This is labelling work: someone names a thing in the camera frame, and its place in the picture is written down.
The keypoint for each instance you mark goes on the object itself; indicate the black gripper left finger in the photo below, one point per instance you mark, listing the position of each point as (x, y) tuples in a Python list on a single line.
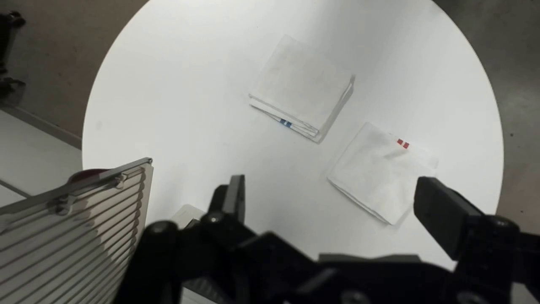
[(234, 197)]

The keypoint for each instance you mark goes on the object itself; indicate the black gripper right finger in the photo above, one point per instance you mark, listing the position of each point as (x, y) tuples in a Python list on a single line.
[(450, 214)]

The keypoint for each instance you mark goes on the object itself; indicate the tinted ribbed cabinet door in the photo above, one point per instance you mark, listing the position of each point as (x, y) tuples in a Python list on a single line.
[(57, 254)]

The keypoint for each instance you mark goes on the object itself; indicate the folded white towel red stripe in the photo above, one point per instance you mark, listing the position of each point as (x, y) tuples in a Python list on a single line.
[(377, 175)]

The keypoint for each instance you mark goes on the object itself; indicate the folded white towel blue stripe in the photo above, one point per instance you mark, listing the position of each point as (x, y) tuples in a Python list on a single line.
[(305, 85)]

